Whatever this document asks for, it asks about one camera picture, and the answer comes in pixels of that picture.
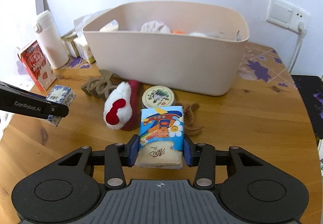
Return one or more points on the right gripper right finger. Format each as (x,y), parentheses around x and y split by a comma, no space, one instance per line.
(202,156)

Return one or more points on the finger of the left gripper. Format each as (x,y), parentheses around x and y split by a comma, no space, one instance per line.
(22,102)

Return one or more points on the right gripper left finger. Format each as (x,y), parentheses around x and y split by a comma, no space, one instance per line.
(117,156)

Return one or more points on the cartoon print tissue pack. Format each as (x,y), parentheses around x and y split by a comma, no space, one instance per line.
(161,138)

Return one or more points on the Hello Kitty plush toy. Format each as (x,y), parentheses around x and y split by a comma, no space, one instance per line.
(120,109)

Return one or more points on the brown hair claw clip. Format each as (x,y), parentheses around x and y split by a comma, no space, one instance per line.
(190,128)

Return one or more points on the blue white pocket tissue pack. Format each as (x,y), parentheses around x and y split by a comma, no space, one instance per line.
(60,95)

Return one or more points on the round tin with plant print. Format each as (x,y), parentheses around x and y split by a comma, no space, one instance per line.
(158,96)

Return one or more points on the beige hair claw clip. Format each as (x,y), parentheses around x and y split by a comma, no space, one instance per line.
(101,87)

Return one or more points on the orange fleece scrunchie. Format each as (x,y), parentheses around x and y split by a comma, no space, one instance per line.
(178,33)

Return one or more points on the red milk carton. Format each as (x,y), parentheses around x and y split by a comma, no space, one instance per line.
(37,65)

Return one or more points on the white thermos bottle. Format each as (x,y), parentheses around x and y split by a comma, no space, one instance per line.
(49,40)

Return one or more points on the olive tissue box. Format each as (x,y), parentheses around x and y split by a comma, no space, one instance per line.
(69,45)

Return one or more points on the beige plastic storage basket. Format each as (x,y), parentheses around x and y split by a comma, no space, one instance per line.
(203,65)

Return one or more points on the purple flower table mat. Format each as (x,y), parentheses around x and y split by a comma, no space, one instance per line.
(262,63)

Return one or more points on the black tablet device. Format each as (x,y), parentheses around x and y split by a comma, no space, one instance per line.
(310,89)

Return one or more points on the white wall socket switch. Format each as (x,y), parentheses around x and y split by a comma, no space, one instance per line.
(287,15)

